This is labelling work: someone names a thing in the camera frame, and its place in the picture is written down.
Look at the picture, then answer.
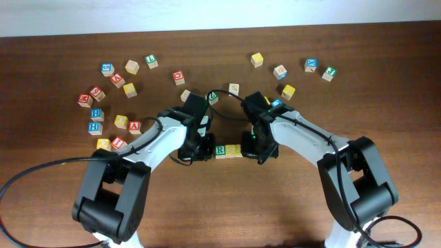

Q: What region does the green R block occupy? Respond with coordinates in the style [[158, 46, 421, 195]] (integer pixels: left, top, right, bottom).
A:
[[214, 145, 226, 159]]

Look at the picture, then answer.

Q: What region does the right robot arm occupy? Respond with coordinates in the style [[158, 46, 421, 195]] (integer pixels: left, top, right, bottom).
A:
[[241, 92, 399, 247]]

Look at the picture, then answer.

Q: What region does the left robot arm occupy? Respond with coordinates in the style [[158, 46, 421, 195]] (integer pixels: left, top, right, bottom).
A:
[[72, 94, 214, 247]]

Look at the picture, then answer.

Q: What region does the yellow E block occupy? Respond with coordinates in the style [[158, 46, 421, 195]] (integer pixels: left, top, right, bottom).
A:
[[264, 96, 271, 105]]

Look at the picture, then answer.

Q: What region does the blue L block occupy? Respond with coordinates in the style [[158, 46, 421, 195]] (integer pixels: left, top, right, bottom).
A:
[[271, 99, 283, 107]]

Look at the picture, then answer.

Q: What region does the green Z block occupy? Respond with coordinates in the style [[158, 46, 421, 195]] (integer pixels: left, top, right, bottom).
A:
[[205, 92, 218, 105]]

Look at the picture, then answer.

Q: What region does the plain wood block centre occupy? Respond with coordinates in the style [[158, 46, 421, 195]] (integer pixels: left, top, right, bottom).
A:
[[181, 90, 191, 102]]

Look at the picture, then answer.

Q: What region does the plain wood block picture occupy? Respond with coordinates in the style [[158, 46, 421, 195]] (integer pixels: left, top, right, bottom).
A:
[[229, 83, 240, 96]]

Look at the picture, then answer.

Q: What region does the red A block lower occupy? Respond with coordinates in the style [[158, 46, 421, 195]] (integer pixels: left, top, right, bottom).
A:
[[128, 121, 142, 135]]

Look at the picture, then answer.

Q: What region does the red a block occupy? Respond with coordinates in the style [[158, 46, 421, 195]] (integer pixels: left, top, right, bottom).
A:
[[110, 73, 125, 88], [128, 121, 142, 135]]

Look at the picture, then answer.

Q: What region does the wood block blue D side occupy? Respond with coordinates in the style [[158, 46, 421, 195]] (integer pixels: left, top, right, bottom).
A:
[[273, 65, 287, 80]]

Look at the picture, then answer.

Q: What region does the red G block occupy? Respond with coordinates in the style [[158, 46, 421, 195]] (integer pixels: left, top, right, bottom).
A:
[[172, 71, 185, 85]]

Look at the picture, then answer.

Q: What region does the red I block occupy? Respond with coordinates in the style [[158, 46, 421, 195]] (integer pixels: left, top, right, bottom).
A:
[[111, 136, 127, 149]]

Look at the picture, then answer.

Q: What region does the yellow O block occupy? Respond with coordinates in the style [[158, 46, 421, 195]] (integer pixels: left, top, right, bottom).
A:
[[114, 115, 129, 129]]

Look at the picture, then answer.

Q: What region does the yellow block top right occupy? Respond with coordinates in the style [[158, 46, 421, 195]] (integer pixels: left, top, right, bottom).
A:
[[251, 52, 264, 68]]

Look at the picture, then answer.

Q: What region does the yellow block upper left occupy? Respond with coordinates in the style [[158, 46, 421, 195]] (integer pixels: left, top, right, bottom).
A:
[[123, 83, 137, 98]]

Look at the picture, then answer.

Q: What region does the blue X block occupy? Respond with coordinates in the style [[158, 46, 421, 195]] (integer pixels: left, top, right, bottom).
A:
[[305, 58, 318, 72]]

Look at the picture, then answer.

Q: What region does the yellow C block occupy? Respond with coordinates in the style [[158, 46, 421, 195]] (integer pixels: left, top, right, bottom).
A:
[[96, 138, 112, 152]]

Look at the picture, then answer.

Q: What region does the green L block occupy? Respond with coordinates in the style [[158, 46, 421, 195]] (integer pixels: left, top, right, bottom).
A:
[[145, 54, 158, 69]]

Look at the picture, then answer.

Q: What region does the green J block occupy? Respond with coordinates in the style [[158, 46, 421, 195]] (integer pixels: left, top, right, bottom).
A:
[[322, 67, 337, 82]]

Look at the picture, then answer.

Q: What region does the plain wood yellow-sided block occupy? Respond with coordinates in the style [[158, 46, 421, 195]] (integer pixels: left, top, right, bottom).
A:
[[125, 60, 140, 75]]

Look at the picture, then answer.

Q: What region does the blue H block lower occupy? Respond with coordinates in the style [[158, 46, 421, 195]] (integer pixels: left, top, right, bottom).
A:
[[88, 122, 103, 135]]

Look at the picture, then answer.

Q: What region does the blue h block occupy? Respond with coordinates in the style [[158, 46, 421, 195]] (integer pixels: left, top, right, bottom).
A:
[[90, 108, 104, 122], [88, 122, 103, 135]]

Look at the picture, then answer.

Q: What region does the red A block upper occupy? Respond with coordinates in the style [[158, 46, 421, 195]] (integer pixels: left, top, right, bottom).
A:
[[110, 73, 125, 88]]

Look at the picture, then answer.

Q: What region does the blue H block upper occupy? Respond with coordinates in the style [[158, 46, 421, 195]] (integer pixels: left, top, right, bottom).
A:
[[90, 108, 104, 122]]

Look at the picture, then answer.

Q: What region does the red 9 block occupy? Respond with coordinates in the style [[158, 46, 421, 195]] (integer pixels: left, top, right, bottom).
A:
[[90, 86, 105, 102]]

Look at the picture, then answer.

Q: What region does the blue S block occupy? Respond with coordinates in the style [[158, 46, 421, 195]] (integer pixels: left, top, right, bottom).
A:
[[101, 63, 114, 77]]

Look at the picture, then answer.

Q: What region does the red M block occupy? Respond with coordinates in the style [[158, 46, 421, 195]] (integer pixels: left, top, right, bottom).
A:
[[77, 94, 93, 107]]

